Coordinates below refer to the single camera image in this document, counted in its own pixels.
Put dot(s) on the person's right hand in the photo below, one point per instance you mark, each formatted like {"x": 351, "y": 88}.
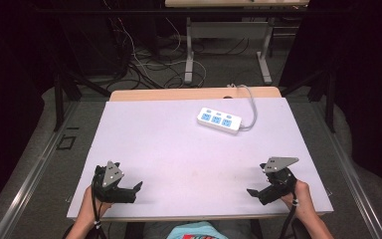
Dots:
{"x": 300, "y": 199}

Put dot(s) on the white power strip blue sockets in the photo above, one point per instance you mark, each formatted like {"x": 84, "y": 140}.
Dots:
{"x": 219, "y": 120}

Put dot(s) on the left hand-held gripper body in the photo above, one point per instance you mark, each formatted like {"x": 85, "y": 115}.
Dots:
{"x": 111, "y": 177}

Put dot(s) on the white desk with metal legs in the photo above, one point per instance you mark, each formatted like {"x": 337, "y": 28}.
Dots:
{"x": 229, "y": 30}

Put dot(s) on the white table mat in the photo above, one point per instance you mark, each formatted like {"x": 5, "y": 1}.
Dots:
{"x": 185, "y": 159}

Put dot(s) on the person's left hand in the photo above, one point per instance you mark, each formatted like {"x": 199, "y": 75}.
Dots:
{"x": 91, "y": 205}

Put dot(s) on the aluminium floor rail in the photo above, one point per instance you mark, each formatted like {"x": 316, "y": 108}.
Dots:
{"x": 30, "y": 181}
{"x": 348, "y": 169}

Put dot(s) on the black floor hatch frame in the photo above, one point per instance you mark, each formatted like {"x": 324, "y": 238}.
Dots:
{"x": 66, "y": 142}

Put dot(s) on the person's light blue shirt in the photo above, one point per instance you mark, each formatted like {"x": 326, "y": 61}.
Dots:
{"x": 197, "y": 232}

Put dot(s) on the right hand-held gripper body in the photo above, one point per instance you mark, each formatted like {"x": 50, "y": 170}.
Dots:
{"x": 278, "y": 181}

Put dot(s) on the black metal stand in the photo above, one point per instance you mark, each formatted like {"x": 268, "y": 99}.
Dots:
{"x": 328, "y": 96}
{"x": 63, "y": 96}

